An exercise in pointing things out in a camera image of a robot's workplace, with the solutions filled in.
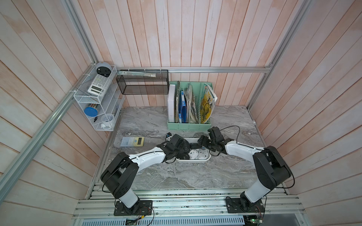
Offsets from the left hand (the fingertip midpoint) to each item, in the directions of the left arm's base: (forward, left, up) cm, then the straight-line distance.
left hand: (181, 150), depth 90 cm
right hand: (+7, -13, -1) cm, 15 cm away
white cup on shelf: (+11, +45, +17) cm, 50 cm away
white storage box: (+8, -7, -1) cm, 10 cm away
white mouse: (-2, -7, -2) cm, 8 cm away
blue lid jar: (+10, +51, +25) cm, 58 cm away
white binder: (+25, +7, +18) cm, 32 cm away
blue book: (+25, -1, +13) cm, 29 cm away
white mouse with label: (-2, -14, -2) cm, 14 cm away
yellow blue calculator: (+9, +35, -4) cm, 36 cm away
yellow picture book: (+33, -19, +16) cm, 42 cm away
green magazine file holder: (+26, -5, +17) cm, 31 cm away
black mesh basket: (+46, +37, +17) cm, 61 cm away
